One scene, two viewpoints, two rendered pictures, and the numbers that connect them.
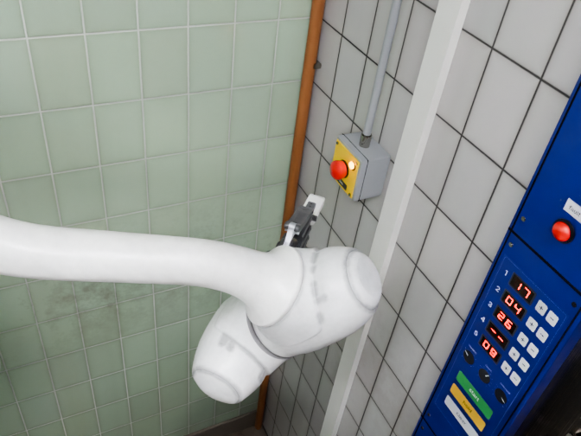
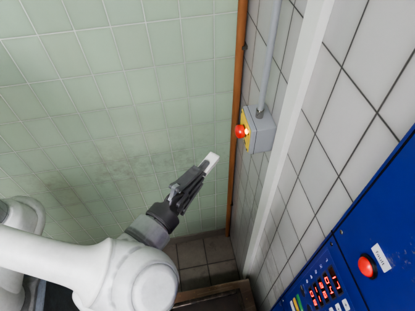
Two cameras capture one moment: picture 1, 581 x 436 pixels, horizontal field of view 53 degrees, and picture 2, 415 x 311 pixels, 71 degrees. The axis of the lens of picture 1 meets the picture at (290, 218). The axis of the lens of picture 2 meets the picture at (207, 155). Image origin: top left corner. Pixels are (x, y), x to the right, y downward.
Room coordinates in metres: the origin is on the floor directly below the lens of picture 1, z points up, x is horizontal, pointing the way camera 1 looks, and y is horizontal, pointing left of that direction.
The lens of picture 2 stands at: (0.42, -0.21, 2.07)
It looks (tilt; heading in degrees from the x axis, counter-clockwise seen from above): 52 degrees down; 23
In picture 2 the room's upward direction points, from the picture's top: 3 degrees counter-clockwise
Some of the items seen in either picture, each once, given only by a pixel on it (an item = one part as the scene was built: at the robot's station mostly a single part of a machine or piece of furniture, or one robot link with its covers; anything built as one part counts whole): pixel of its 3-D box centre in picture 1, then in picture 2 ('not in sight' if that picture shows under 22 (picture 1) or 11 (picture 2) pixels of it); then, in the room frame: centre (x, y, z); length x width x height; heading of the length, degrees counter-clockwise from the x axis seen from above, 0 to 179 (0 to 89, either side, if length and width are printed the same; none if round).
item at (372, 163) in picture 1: (358, 165); (256, 128); (0.99, -0.12, 1.46); 0.10 x 0.07 x 0.10; 31
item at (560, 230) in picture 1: (565, 224); (370, 263); (0.61, -0.36, 1.67); 0.03 x 0.02 x 0.06; 31
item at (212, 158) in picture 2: (311, 207); (207, 163); (0.83, -0.04, 1.46); 0.07 x 0.03 x 0.01; 166
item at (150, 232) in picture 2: not in sight; (148, 234); (0.61, 0.02, 1.46); 0.09 x 0.06 x 0.09; 76
